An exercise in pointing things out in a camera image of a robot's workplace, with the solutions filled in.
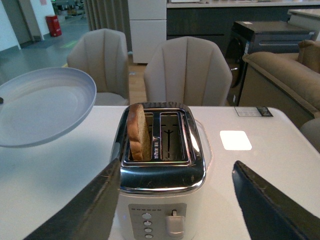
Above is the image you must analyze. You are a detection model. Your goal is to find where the beige chair left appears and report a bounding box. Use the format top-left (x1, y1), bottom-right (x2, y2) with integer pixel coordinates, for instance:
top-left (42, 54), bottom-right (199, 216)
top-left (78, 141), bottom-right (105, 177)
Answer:
top-left (67, 28), bottom-right (130, 106)

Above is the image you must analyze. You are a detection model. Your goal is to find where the black appliance box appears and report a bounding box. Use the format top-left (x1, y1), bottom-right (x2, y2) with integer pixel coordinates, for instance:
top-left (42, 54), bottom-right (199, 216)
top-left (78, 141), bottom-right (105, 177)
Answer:
top-left (224, 21), bottom-right (315, 106)

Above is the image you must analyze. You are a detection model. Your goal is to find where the dark counter unit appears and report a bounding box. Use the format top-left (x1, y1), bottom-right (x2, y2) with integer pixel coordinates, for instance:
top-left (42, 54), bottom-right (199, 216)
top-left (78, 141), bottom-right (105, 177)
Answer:
top-left (166, 0), bottom-right (320, 52)

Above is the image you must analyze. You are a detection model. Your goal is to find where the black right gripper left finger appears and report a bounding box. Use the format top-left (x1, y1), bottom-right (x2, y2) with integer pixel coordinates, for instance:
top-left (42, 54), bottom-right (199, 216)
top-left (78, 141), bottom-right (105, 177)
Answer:
top-left (26, 158), bottom-right (121, 240)

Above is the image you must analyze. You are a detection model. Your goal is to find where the beige curtain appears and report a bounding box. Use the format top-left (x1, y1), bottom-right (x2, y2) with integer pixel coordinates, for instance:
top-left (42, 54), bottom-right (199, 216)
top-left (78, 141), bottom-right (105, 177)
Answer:
top-left (84, 0), bottom-right (132, 52)

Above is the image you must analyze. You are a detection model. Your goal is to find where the red box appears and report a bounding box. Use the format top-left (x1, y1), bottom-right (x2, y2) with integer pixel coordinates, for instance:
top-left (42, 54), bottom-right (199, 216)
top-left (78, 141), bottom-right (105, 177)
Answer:
top-left (45, 15), bottom-right (62, 37)

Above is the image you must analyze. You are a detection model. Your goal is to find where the beige chair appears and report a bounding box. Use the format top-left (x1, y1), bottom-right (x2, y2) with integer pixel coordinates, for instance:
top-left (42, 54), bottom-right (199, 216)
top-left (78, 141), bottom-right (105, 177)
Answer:
top-left (67, 28), bottom-right (130, 106)
top-left (143, 36), bottom-right (233, 107)

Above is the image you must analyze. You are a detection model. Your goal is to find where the white cabinet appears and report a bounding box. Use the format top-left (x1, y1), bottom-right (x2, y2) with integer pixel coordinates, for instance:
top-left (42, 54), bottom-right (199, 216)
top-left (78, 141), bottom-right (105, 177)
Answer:
top-left (128, 0), bottom-right (167, 64)

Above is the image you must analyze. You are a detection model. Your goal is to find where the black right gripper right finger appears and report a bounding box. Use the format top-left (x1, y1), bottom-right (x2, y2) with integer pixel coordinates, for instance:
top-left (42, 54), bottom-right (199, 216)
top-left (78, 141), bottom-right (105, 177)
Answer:
top-left (232, 160), bottom-right (320, 240)

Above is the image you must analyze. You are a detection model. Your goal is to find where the label sticker on table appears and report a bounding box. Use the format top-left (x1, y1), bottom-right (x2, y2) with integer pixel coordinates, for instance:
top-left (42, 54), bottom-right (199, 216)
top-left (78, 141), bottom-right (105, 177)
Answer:
top-left (234, 106), bottom-right (273, 117)

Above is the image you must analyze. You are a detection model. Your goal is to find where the tan sofa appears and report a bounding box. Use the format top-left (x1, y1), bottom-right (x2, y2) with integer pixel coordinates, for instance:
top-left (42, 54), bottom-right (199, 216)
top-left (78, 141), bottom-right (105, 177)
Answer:
top-left (238, 39), bottom-right (320, 153)

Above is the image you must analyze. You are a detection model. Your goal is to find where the white chrome two-slot toaster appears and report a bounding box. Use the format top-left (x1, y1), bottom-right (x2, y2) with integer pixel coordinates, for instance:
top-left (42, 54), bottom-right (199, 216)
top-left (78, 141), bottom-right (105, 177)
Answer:
top-left (112, 102), bottom-right (206, 240)

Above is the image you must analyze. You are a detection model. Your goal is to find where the light blue round plate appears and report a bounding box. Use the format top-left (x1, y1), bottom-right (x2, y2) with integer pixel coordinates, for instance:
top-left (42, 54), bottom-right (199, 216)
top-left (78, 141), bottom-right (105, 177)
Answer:
top-left (0, 67), bottom-right (97, 148)

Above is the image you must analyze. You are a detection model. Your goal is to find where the beige chair right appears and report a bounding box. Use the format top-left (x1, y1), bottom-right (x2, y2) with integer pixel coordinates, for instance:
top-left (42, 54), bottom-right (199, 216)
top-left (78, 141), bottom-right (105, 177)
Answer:
top-left (143, 36), bottom-right (233, 107)

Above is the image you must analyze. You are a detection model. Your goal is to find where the brown bread slice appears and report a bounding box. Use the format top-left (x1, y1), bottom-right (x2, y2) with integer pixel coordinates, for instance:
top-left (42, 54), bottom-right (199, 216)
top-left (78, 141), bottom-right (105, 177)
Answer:
top-left (127, 103), bottom-right (151, 162)

